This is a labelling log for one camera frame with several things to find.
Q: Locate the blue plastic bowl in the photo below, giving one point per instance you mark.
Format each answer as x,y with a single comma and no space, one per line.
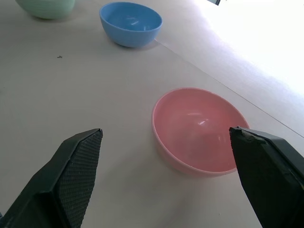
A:
130,23

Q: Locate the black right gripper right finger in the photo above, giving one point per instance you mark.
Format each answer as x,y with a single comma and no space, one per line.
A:
268,180

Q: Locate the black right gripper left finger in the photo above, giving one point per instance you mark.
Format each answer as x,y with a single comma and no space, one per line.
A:
64,180

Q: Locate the green plastic bowl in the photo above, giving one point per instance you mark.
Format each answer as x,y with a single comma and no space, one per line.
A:
47,8

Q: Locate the pink plastic bowl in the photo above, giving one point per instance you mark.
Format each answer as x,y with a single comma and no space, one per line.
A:
190,133

